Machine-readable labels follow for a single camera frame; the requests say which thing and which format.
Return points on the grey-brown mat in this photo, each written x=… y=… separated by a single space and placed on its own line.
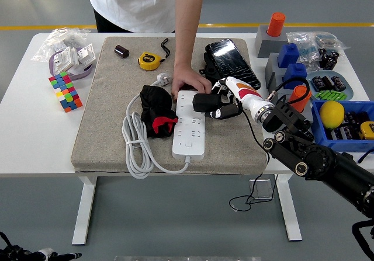
x=117 y=126

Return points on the black capacitors group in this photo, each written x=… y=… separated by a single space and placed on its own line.
x=327 y=81

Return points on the black smartphone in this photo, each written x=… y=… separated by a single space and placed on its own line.
x=231 y=59

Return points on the loose black capacitors pile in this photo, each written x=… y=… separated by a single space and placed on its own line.
x=328 y=58

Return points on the purple band loop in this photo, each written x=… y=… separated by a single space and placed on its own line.
x=84 y=74

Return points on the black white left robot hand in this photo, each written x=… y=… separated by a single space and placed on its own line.
x=48 y=255

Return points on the light blue plate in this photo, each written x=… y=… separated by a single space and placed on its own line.
x=349 y=87

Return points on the blue block peg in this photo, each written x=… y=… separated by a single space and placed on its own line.
x=287 y=55
x=295 y=72

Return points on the orange cylinder peg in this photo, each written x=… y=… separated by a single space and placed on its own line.
x=276 y=24
x=299 y=97

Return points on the dark brown small cylinder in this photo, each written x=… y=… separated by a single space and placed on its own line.
x=121 y=51

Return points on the black cloth pouch red trim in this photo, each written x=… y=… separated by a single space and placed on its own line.
x=155 y=103

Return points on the person's left forearm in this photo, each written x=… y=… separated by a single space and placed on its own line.
x=188 y=24

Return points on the clear bag of blue parts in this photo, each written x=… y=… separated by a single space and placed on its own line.
x=304 y=49
x=330 y=40

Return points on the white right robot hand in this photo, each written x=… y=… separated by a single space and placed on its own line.
x=248 y=97

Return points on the green small parts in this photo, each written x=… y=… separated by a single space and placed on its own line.
x=333 y=95

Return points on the white wall socket panel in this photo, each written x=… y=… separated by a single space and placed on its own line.
x=86 y=55
x=65 y=59

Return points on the black phone holder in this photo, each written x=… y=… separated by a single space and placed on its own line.
x=211 y=72

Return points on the person's left hand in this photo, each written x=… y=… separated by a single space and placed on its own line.
x=187 y=77

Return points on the blue plastic bin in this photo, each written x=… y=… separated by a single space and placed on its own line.
x=336 y=145

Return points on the colourful puzzle cube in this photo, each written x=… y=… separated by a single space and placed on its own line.
x=60 y=81
x=70 y=100

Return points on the white table leg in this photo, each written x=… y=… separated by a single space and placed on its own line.
x=84 y=211
x=289 y=211

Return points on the clear acrylic stand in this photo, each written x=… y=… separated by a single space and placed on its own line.
x=263 y=189

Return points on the clear bag of white parts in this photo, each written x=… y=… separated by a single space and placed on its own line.
x=58 y=37

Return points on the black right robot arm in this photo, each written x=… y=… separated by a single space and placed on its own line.
x=321 y=158

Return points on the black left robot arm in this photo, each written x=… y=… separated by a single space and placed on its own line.
x=14 y=255

